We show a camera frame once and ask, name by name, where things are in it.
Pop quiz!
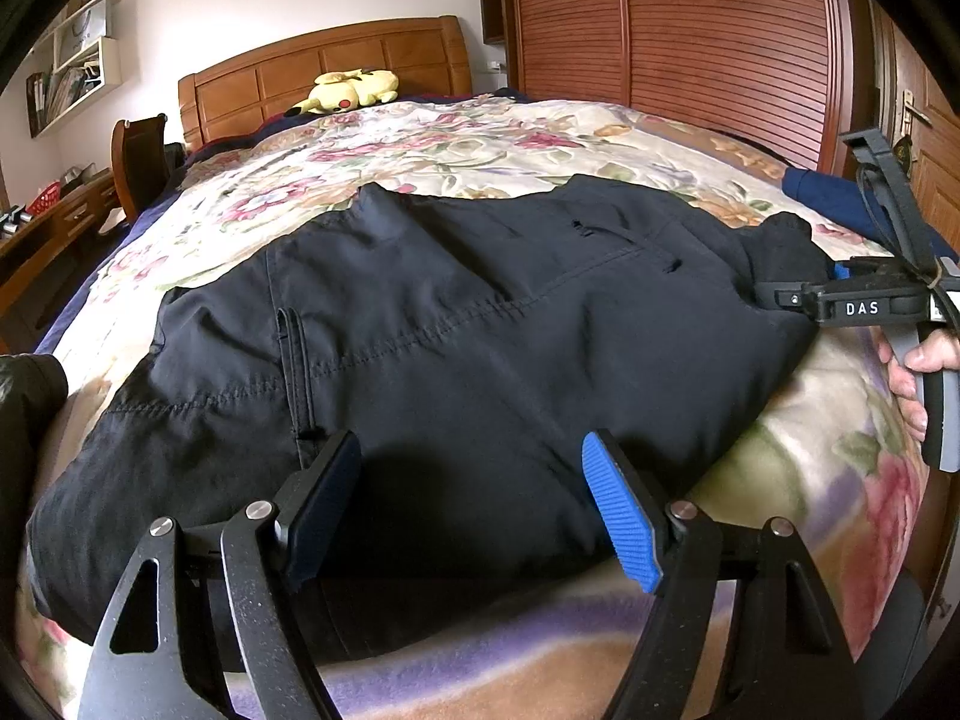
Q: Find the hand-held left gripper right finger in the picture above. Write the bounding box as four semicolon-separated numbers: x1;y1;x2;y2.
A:
582;430;901;720

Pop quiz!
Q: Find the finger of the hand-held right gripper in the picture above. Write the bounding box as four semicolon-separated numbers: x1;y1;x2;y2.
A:
829;259;901;280
752;279;822;312

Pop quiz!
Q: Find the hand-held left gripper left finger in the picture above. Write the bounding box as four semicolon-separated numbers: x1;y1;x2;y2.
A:
79;429;363;720

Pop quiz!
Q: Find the dark navy jacket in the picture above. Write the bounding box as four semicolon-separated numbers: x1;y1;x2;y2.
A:
26;174;837;646

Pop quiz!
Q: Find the person's right hand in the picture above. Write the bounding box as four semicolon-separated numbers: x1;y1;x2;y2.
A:
874;328;960;442

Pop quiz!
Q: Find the blue cloth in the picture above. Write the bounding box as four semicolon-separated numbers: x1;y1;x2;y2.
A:
780;165;942;256

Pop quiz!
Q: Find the wooden door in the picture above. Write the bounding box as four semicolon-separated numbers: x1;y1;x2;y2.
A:
870;7;960;256

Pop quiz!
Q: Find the wooden slatted wardrobe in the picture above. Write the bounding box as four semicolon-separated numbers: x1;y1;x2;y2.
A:
476;0;878;181

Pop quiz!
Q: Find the grey-black jacket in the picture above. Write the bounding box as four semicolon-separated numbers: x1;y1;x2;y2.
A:
0;351;70;541

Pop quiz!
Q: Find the navy blue bed sheet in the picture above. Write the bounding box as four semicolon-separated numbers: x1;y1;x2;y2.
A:
34;142;196;350

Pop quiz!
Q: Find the floral blanket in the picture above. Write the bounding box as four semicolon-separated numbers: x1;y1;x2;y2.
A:
15;94;946;720

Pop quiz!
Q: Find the wooden desk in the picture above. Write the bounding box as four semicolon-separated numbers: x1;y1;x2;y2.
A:
0;169;121;331

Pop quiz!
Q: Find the wooden chair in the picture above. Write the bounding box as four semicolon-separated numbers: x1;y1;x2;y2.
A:
111;114;185;222

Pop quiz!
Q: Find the yellow plush toy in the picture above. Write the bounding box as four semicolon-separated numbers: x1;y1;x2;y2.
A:
283;69;400;118

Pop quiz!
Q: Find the wooden bed headboard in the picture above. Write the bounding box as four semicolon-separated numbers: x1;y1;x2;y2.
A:
178;15;475;151

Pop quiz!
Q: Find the row of binders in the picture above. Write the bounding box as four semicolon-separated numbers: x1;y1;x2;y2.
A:
26;71;50;136

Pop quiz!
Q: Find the white paper bag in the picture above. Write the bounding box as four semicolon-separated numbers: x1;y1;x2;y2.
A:
64;4;113;61

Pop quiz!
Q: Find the brass door handle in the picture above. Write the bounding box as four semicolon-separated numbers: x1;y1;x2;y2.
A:
900;90;935;130

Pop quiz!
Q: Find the white wall shelf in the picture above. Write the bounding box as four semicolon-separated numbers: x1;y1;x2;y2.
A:
26;0;122;140

